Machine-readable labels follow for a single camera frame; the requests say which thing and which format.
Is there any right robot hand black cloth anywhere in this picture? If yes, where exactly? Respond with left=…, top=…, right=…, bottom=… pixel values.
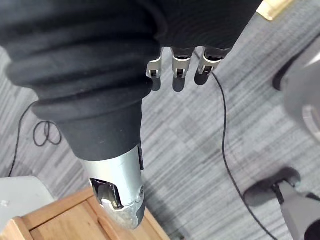
left=0, top=0, right=264, bottom=230

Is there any light grey plastic object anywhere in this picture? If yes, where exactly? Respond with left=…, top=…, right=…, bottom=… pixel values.
left=0, top=175, right=56, bottom=229

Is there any wooden cabinet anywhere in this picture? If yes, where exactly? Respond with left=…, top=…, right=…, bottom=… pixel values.
left=0, top=186, right=171, bottom=240

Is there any light wooden furniture corner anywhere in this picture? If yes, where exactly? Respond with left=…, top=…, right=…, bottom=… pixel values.
left=256, top=0, right=295, bottom=22

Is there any dark robot left foot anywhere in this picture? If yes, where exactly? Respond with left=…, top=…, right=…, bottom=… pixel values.
left=271, top=33, right=320, bottom=93

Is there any dark robot foot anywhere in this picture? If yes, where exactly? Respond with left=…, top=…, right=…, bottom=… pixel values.
left=243, top=167, right=302, bottom=207
left=271, top=33, right=320, bottom=93

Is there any dark robot right foot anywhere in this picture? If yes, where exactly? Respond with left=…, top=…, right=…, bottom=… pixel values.
left=243, top=167, right=302, bottom=207

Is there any silver robot right leg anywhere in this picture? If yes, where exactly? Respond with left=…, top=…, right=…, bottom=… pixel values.
left=272, top=180, right=320, bottom=240

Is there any thin black cable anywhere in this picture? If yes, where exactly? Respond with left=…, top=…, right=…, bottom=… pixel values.
left=7, top=51, right=279, bottom=240

